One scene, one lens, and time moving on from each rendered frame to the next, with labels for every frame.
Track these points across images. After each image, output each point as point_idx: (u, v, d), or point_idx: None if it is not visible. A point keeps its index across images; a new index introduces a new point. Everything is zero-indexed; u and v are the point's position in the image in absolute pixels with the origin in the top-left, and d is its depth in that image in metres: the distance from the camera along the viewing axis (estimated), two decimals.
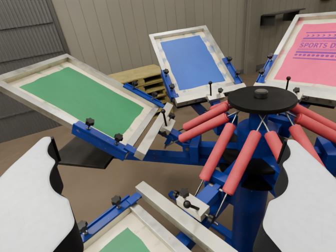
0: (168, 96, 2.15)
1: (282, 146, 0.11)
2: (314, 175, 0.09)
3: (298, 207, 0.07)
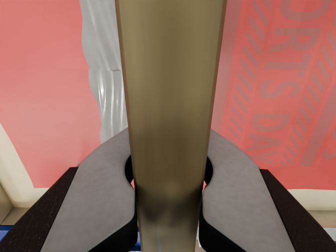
0: None
1: None
2: (229, 153, 0.10)
3: (226, 187, 0.08)
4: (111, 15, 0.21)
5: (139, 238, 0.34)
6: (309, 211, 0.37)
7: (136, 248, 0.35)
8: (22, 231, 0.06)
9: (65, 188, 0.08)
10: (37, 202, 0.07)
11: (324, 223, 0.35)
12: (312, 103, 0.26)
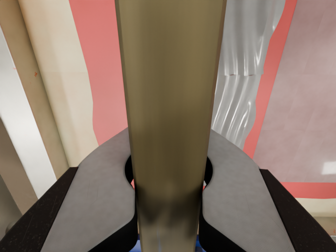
0: None
1: None
2: (229, 153, 0.10)
3: (226, 187, 0.08)
4: (245, 17, 0.20)
5: None
6: None
7: None
8: (22, 231, 0.06)
9: (65, 188, 0.08)
10: (37, 202, 0.07)
11: None
12: None
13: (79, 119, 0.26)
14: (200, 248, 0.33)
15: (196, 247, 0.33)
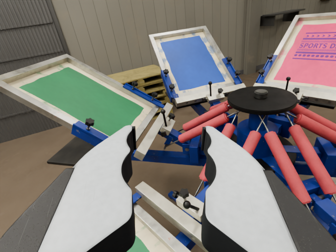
0: (168, 97, 2.15)
1: (203, 134, 0.12)
2: (233, 154, 0.10)
3: (229, 188, 0.08)
4: None
5: None
6: None
7: None
8: (18, 233, 0.06)
9: (61, 190, 0.08)
10: (33, 204, 0.07)
11: None
12: None
13: None
14: None
15: None
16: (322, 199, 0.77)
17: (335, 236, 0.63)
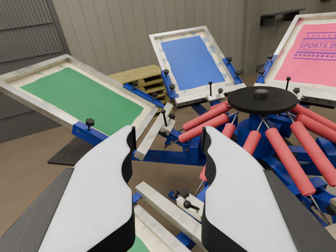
0: (168, 97, 2.15)
1: (203, 134, 0.12)
2: (233, 154, 0.10)
3: (229, 188, 0.08)
4: None
5: None
6: None
7: None
8: (18, 233, 0.06)
9: (61, 190, 0.08)
10: (33, 204, 0.07)
11: None
12: None
13: None
14: None
15: None
16: (319, 194, 0.79)
17: (327, 208, 0.64)
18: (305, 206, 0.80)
